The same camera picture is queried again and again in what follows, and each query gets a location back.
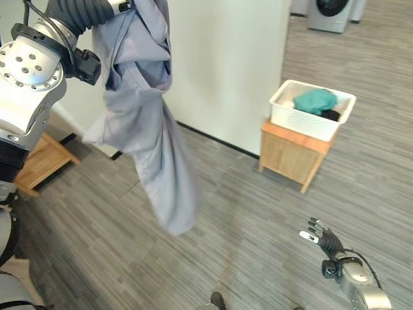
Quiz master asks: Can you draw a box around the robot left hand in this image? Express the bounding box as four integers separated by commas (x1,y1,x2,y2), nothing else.
44,0,137,36

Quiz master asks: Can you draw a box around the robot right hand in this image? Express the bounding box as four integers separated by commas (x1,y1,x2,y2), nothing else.
298,216,345,260

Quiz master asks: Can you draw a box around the grey bed sheet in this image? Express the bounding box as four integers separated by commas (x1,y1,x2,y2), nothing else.
81,0,201,237

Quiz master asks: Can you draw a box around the white plastic laundry basket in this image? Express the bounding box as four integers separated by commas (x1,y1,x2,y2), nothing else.
268,79,357,143

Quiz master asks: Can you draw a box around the wooden stool cabinet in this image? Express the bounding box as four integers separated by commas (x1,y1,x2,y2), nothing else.
257,118,339,194

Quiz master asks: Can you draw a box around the black cloth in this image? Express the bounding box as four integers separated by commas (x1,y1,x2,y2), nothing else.
319,109,343,123

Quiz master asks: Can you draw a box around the dark robot foot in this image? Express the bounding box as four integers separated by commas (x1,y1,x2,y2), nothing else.
209,291,227,310

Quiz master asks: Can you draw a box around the teal cloth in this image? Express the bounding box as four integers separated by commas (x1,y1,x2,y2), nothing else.
293,88,338,116

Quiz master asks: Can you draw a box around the low wooden bench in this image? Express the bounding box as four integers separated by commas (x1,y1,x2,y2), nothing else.
12,130,81,198

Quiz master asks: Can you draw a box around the grey appliance cabinet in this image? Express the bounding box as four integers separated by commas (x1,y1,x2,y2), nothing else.
290,0,310,17
350,0,367,24

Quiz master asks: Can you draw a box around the grey front-load washing machine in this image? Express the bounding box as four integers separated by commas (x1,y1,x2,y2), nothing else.
308,0,359,34

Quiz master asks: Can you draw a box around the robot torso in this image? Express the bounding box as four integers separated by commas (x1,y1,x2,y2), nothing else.
0,180,45,310

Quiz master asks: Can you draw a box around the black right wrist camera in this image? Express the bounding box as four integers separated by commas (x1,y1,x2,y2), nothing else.
321,257,340,279

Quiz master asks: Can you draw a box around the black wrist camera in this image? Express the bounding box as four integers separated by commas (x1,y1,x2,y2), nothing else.
68,47,103,86
321,257,340,279

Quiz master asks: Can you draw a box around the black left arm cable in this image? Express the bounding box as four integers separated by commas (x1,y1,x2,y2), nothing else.
22,0,76,79

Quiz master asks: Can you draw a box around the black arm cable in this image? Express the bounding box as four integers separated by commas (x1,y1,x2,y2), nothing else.
22,0,76,79
335,248,383,291

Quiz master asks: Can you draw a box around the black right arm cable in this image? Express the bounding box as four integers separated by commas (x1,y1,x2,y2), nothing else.
335,248,383,291

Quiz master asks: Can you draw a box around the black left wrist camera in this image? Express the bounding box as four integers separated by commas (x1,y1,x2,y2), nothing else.
68,47,103,86

